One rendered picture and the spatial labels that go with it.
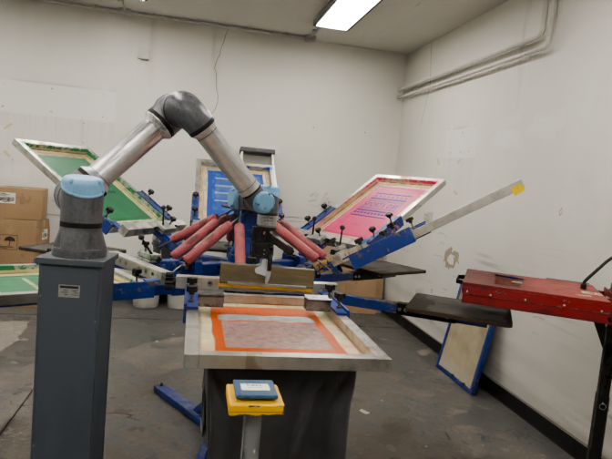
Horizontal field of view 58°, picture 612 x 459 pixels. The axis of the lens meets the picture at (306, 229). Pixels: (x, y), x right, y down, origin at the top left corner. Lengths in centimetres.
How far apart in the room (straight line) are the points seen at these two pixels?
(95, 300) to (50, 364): 22
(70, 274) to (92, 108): 470
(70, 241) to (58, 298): 16
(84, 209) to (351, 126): 502
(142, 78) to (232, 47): 101
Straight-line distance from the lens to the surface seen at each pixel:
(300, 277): 212
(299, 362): 159
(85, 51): 640
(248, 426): 142
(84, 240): 169
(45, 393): 181
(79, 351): 174
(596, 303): 252
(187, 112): 179
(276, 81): 633
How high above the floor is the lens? 148
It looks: 5 degrees down
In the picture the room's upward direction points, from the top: 5 degrees clockwise
